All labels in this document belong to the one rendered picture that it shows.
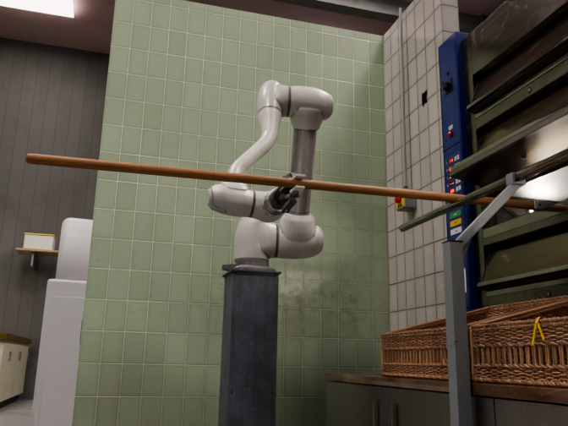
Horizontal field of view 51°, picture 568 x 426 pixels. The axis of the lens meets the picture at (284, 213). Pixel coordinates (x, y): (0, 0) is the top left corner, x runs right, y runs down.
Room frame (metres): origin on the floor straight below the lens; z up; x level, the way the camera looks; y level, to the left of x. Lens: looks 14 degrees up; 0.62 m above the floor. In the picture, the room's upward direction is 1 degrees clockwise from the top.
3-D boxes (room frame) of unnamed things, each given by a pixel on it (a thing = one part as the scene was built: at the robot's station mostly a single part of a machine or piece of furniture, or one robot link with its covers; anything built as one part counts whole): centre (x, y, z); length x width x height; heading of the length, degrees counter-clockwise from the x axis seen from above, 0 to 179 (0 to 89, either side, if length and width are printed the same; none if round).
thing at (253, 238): (2.61, 0.13, 1.17); 0.18 x 0.16 x 0.22; 97
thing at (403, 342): (2.04, -0.67, 0.72); 0.56 x 0.49 x 0.28; 15
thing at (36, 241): (8.98, 3.76, 2.32); 0.43 x 0.36 x 0.24; 106
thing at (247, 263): (2.60, 0.16, 1.03); 0.22 x 0.18 x 0.06; 106
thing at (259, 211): (2.14, 0.07, 1.18); 0.16 x 0.13 x 0.11; 16
